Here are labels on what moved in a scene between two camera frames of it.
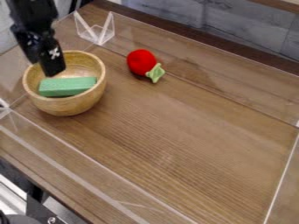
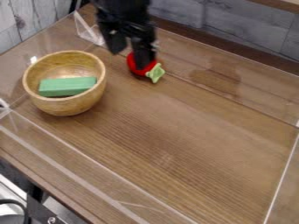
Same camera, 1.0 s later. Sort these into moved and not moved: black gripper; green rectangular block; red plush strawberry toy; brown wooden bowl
Moved: black gripper
Not moved: green rectangular block; brown wooden bowl; red plush strawberry toy
